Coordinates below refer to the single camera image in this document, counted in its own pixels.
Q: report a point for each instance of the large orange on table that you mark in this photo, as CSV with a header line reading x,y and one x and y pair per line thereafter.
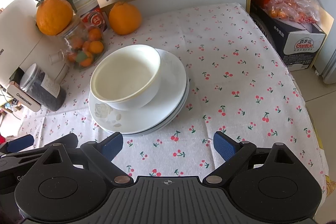
x,y
124,18

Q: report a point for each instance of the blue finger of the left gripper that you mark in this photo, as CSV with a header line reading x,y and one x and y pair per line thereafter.
x,y
20,143

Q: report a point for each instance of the large cream bowl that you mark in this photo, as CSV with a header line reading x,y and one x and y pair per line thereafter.
x,y
121,61

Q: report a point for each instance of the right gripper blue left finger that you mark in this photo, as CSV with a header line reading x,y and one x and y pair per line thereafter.
x,y
99,157

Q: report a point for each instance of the white kitchen appliance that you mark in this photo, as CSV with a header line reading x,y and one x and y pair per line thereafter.
x,y
22,44

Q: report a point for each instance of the large orange on jar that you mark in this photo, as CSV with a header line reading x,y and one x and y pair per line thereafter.
x,y
53,16

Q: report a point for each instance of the Ganten water carton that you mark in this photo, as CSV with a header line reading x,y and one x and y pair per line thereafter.
x,y
296,44

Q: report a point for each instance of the small white bowl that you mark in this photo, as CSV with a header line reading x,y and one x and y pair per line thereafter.
x,y
134,88

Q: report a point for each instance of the jar of black contents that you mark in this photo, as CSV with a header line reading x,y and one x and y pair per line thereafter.
x,y
40,87

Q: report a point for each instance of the plastic bag of oranges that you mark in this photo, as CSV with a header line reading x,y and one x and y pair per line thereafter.
x,y
299,11

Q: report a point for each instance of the pink floral undercloth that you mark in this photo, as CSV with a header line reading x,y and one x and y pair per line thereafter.
x,y
329,186

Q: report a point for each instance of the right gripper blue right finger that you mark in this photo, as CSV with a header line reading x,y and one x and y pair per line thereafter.
x,y
236,158

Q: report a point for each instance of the glass jar of tangerines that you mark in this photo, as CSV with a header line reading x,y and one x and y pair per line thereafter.
x,y
83,44

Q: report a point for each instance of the blue patterned plate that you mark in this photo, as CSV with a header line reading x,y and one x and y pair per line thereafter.
x,y
151,117

